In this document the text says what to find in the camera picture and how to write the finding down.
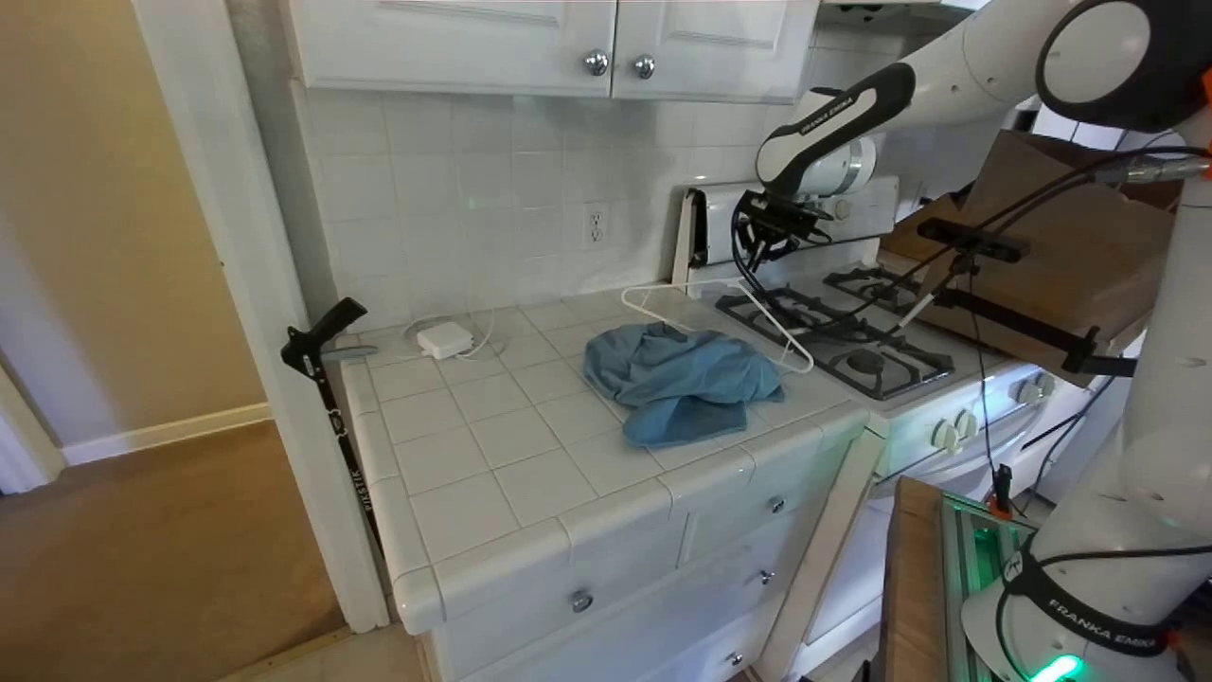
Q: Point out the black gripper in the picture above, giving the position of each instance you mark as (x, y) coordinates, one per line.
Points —
(768, 232)

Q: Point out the white plastic hanger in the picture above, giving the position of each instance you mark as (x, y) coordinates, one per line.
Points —
(734, 301)

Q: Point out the blue cloth garment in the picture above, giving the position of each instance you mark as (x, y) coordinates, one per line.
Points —
(678, 387)

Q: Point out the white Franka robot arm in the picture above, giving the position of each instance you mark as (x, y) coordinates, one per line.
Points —
(1092, 592)

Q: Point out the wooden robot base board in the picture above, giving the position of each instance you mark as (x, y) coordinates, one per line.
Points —
(912, 607)

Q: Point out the right round cabinet knob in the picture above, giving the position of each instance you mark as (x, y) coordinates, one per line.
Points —
(646, 67)

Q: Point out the round cabinet knob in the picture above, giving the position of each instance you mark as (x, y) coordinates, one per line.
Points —
(646, 67)
(596, 61)

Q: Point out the left round cabinet knob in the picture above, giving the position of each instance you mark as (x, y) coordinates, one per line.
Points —
(596, 61)

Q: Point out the white lower counter cabinet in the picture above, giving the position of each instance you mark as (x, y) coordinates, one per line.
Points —
(532, 542)

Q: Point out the white upper cabinet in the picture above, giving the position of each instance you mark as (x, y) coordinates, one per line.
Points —
(721, 51)

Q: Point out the white gas stove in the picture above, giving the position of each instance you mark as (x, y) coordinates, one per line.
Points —
(953, 411)

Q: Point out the brown cardboard box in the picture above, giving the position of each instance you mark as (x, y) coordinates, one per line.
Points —
(1111, 238)

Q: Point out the white power adapter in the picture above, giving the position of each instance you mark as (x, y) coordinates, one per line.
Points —
(444, 339)

